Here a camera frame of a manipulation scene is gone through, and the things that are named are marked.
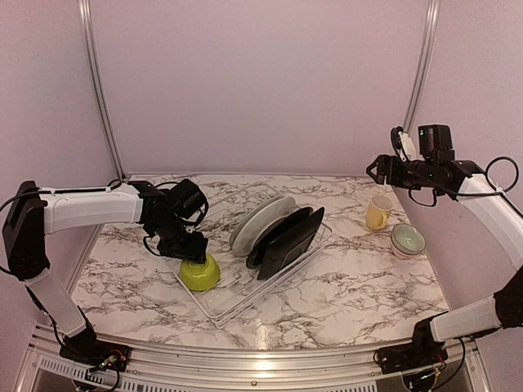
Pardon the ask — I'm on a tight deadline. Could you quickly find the left aluminium corner post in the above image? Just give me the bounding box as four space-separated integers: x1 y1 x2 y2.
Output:
78 0 126 180

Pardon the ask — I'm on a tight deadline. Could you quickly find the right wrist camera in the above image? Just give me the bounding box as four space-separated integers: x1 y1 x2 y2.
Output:
391 127 418 162

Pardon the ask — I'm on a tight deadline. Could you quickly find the yellow ceramic mug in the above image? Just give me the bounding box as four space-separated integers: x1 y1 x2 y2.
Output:
365 195 393 231

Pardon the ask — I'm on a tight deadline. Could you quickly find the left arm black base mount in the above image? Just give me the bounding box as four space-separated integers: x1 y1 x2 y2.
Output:
59 323 130 372

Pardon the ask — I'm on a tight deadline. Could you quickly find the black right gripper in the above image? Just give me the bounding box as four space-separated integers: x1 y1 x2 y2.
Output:
365 154 436 189

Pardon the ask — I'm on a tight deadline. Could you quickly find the pale grey-green bowl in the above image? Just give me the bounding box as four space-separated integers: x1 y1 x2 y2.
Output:
391 223 427 255

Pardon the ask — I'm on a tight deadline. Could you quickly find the white wire dish rack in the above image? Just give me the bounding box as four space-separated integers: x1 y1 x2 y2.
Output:
165 182 332 328

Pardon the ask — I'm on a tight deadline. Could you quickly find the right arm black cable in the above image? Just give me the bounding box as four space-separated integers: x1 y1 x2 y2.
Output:
390 128 520 207

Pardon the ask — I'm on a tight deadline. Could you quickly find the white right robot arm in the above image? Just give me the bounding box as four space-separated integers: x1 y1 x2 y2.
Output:
366 124 522 366

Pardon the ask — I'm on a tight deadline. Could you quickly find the black square plate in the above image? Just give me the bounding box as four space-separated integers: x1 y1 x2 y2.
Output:
248 207 325 281

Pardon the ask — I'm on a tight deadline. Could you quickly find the lime green bowl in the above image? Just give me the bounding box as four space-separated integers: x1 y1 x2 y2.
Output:
180 253 221 292

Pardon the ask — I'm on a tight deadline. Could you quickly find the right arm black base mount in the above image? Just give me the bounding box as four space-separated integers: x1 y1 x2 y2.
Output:
373 316 449 374

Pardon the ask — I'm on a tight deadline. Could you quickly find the red patterned white bowl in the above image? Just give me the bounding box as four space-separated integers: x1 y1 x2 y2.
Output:
391 241 423 259

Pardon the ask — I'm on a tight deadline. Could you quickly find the aluminium front frame rail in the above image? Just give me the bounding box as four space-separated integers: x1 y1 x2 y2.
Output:
13 324 493 391

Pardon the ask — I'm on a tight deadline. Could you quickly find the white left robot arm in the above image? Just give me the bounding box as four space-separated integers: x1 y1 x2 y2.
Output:
2 179 208 363

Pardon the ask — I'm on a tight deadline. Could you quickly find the aluminium corner post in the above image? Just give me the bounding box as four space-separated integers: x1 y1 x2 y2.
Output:
78 0 126 180
403 0 440 134

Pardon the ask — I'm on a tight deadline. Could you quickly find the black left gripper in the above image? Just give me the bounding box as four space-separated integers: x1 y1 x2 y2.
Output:
150 216 208 264

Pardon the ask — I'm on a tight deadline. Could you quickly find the grey floral plate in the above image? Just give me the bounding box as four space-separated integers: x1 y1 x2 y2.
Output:
229 196 296 256

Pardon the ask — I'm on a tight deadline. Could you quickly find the right aluminium corner post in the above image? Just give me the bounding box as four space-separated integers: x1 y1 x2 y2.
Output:
403 0 440 134

